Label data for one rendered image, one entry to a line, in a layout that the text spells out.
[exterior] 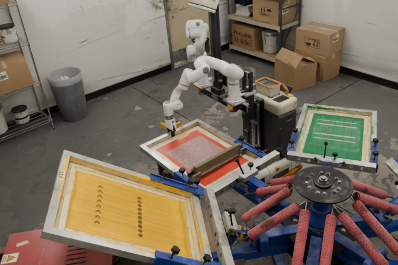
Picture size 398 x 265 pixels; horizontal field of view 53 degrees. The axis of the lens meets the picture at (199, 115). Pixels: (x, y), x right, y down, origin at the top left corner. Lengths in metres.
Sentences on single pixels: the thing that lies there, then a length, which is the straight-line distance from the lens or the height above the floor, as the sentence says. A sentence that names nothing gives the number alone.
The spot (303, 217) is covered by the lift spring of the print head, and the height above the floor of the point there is 1.24.
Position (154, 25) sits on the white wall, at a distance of 6.60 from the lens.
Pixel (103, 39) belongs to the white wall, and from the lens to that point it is 6.19.
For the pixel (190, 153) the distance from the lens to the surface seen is 3.00.
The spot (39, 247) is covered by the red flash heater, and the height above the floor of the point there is 1.10.
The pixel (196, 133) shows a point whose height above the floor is 0.96.
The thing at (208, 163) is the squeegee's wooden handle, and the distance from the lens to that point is 2.74.
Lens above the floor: 2.67
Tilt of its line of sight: 29 degrees down
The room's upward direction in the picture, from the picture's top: 5 degrees counter-clockwise
